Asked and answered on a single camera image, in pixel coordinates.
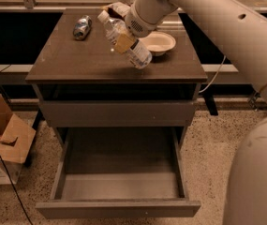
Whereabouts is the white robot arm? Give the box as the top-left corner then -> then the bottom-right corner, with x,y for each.
125,0 -> 267,225

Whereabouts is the white paper bowl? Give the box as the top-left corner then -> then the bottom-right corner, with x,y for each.
141,31 -> 176,56

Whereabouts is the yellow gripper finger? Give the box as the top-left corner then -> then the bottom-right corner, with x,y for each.
114,33 -> 136,53

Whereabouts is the black cable on floor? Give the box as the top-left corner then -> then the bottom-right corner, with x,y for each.
0,122 -> 34,225

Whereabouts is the brown yellow chip bag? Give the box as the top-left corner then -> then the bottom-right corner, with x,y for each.
102,2 -> 130,20

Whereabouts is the closed grey top drawer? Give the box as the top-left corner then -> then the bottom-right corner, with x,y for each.
39,101 -> 195,128

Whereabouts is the crushed silver soda can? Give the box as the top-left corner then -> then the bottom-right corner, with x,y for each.
73,15 -> 92,40

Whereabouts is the white power cable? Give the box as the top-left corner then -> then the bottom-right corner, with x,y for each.
198,54 -> 227,95

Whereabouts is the brown cardboard box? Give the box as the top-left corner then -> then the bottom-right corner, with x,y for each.
0,95 -> 36,185

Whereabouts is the grey drawer cabinet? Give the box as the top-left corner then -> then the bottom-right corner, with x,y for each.
26,9 -> 207,145

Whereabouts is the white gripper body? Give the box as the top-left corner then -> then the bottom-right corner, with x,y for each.
125,3 -> 158,38

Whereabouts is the clear plastic water bottle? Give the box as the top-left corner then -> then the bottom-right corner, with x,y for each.
97,10 -> 152,69

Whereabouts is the open grey middle drawer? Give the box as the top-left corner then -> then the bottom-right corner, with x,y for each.
37,127 -> 200,219

